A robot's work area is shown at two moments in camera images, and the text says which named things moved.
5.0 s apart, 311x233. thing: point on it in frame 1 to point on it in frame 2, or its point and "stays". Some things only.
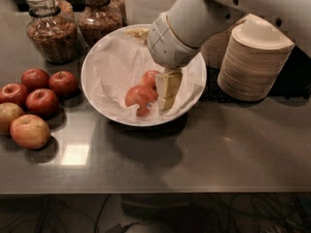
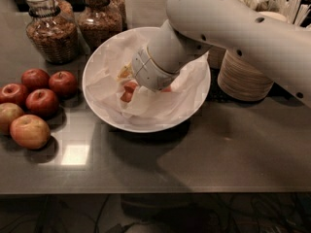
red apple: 42,101 stays
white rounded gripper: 165,47 to 146,71
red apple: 63,83 stays
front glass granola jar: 51,27 stays
